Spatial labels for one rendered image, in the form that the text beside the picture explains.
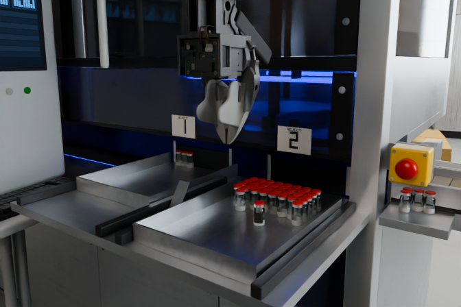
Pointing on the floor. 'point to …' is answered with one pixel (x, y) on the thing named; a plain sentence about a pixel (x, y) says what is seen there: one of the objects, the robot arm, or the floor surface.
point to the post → (372, 125)
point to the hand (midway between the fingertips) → (230, 134)
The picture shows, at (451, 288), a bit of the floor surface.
